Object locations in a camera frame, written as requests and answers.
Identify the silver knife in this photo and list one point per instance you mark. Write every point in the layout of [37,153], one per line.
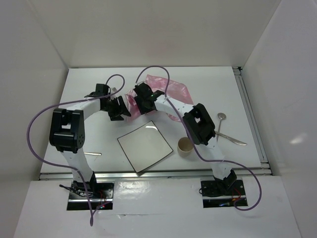
[233,140]

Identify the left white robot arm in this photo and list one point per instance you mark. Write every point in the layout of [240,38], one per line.
[67,133]

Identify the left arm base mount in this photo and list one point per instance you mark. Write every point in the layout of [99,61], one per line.
[101,199]

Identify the beige cup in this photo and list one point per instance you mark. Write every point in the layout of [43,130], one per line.
[184,147]

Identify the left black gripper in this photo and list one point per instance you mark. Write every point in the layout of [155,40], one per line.
[122,108]

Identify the aluminium table rail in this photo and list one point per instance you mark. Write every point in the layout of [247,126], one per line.
[219,89]

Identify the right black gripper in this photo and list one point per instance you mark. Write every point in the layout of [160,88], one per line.
[142,109]

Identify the silver spoon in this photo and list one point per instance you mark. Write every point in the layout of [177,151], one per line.
[221,117]

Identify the pink satin cloth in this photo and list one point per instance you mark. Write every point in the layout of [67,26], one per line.
[176,90]

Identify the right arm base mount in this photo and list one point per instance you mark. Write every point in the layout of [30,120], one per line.
[214,197]

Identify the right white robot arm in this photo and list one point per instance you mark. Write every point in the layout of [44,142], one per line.
[199,127]

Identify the silver fork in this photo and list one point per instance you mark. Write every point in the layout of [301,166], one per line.
[93,153]

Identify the square white plate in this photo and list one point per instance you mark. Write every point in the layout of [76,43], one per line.
[144,147]

